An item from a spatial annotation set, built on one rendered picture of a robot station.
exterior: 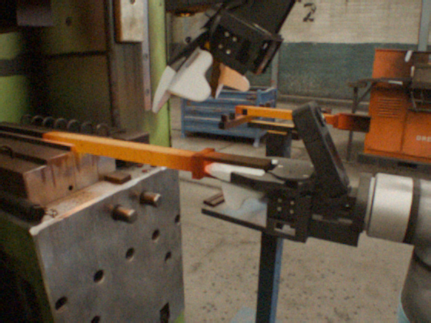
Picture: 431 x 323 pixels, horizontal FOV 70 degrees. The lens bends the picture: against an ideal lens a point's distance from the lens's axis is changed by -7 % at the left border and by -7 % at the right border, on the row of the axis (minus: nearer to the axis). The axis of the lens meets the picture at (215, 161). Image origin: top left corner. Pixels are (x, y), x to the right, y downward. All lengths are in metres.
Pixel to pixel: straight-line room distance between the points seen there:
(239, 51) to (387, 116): 3.54
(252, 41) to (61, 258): 0.43
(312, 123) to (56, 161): 0.42
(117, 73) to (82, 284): 0.51
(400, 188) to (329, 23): 7.81
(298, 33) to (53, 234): 8.00
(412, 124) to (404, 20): 4.32
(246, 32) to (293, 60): 7.97
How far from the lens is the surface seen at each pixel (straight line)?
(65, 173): 0.62
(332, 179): 0.39
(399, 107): 3.87
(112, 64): 0.87
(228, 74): 0.49
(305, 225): 0.40
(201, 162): 0.45
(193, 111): 4.60
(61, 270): 0.59
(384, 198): 0.38
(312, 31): 8.23
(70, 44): 0.99
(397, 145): 3.95
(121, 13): 0.88
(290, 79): 8.38
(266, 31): 0.39
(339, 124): 0.94
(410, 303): 0.45
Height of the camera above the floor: 1.15
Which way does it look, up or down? 18 degrees down
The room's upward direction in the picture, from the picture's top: straight up
